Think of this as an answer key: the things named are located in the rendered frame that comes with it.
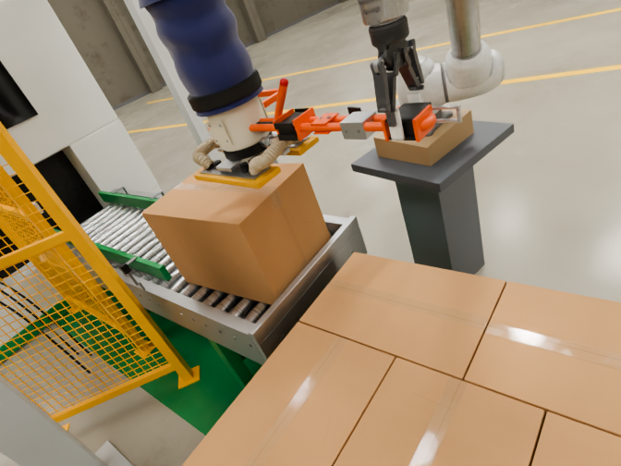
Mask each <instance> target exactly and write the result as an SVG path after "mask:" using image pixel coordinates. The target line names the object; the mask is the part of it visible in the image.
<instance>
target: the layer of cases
mask: <svg viewBox="0 0 621 466"><path fill-rule="evenodd" d="M182 466H621V302H617V301H612V300H603V299H598V298H593V297H589V296H583V295H579V294H574V293H568V292H564V291H559V290H554V289H548V288H540V287H534V286H530V285H525V284H520V283H515V282H510V281H508V282H507V284H506V281H505V280H500V279H495V278H490V277H486V276H476V275H472V274H466V273H461V272H457V271H452V270H446V269H442V268H437V267H431V266H427V265H422V264H413V263H408V262H403V261H398V260H393V259H388V258H384V257H378V256H373V255H369V254H364V253H358V252H353V254H352V255H351V256H350V257H349V259H348V260H347V261H346V263H345V264H344V265H343V266H342V268H341V269H340V270H339V271H338V273H337V274H336V275H335V276H334V278H333V279H332V280H331V281H330V283H329V284H328V285H327V286H326V288H325V289H324V290H323V292H322V293H321V294H320V295H319V297H318V298H317V299H316V300H315V302H314V303H313V304H312V305H311V306H310V308H309V309H308V310H307V311H306V312H305V313H304V314H303V316H302V317H301V318H300V319H299V322H297V323H296V325H295V326H294V327H293V328H292V329H291V331H290V332H289V333H288V334H287V336H286V337H285V338H284V340H283V341H282V342H281V343H280V345H279V346H278V347H277V348H276V350H275V351H274V352H273V354H272V355H271V356H270V357H269V358H268V360H267V361H266V362H265V363H264V365H263V366H262V367H261V369H260V370H259V371H258V372H257V373H256V374H255V375H254V376H253V378H252V379H251V380H250V381H249V383H248V384H247V385H246V386H245V388H244V389H243V390H242V391H241V393H240V394H239V395H238V396H237V398H236V399H235V400H234V402H233V403H232V404H231V405H230V406H229V408H228V409H227V410H226V411H225V413H224V414H223V415H222V417H221V418H220V419H219V420H218V422H217V423H216V424H215V425H214V427H213V428H212V429H211V431H210V432H209V433H208V434H207V435H206V437H204V438H203V439H202V441H201V442H200V443H199V445H198V446H197V447H196V448H195V450H194V451H193V452H192V453H191V455H190V456H189V457H188V458H187V460H186V461H185V462H184V463H183V465H182Z"/></svg>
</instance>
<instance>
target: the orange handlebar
mask: <svg viewBox="0 0 621 466"><path fill-rule="evenodd" d="M278 90H279V89H270V90H262V92H261V93H260V94H259V95H258V97H267V96H270V97H268V98H266V99H265V100H263V101H262V103H263V105H264V108H266V107H267V106H269V105H271V104H273V103H274V102H276V100H277V94H278ZM338 115H339V113H324V114H323V115H321V116H311V117H310V119H309V122H310V123H301V124H300V126H299V128H300V130H301V131H315V132H314V133H313V134H329V133H330V132H332V131H342V130H341V128H340V124H339V123H340V122H341V121H342V120H343V119H345V118H346V117H347V116H338ZM385 117H386V114H377V115H374V117H373V122H366V123H365V124H364V128H363V129H364V130H365V131H383V128H382V123H381V120H382V119H384V118H385ZM436 120H437V118H436V116H435V114H433V113H430V114H429V115H428V116H427V118H425V119H424V120H422V121H421V123H420V129H421V130H422V131H424V130H426V129H430V128H431V127H433V126H434V124H435V123H436ZM264 121H265V122H266V121H268V122H269V121H274V118H273V117H267V118H260V121H259V122H264ZM250 131H276V129H275V128H274V124H251V125H250Z"/></svg>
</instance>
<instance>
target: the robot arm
mask: <svg viewBox="0 0 621 466"><path fill-rule="evenodd" d="M358 2H359V10H360V14H361V18H362V22H363V24H364V25H365V26H370V27H369V34H370V38H371V45H372V46H373V47H376V48H377V49H378V60H377V61H376V62H373V63H371V64H370V68H371V73H372V75H373V82H374V90H375V97H376V104H377V111H378V113H385V114H386V119H387V122H388V126H389V129H390V133H391V138H392V140H393V141H403V140H404V139H405V135H404V130H403V126H402V121H401V116H400V113H399V108H396V77H397V76H398V79H397V95H398V100H399V103H400V106H401V105H402V104H408V103H427V102H431V103H432V106H437V105H444V104H446V103H451V102H457V101H462V100H466V99H469V98H473V97H477V96H480V95H483V94H485V93H487V92H490V91H492V90H493V89H495V88H496V87H497V86H499V85H500V84H501V82H502V81H503V80H504V78H505V60H504V57H503V56H502V55H501V54H500V53H499V52H498V51H496V50H494V49H491V50H490V47H489V45H488V44H487V43H486V42H485V41H483V40H482V39H481V23H480V7H479V0H445V7H446V14H447V21H448V28H449V35H450V43H451V48H450V50H449V51H448V53H447V55H446V59H445V62H443V63H433V61H432V59H430V58H429V57H427V56H422V55H418V54H417V51H416V42H415V39H408V40H406V38H407V37H408V36H409V28H408V18H407V17H406V16H405V15H404V14H405V13H407V12H408V10H409V5H408V0H358ZM386 70H387V71H388V72H386ZM389 71H393V72H389ZM432 113H433V114H435V116H436V118H437V119H448V118H450V117H452V116H453V112H452V111H442V110H432Z"/></svg>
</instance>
